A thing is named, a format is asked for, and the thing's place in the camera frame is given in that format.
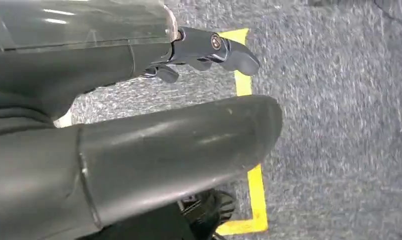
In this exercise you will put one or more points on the ribbed grey left robot arm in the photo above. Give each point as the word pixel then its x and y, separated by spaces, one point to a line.
pixel 15 114

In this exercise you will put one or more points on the black robot foot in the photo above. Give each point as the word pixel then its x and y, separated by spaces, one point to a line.
pixel 209 208

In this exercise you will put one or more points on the yellow floor tape marking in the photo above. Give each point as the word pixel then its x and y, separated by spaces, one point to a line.
pixel 258 198

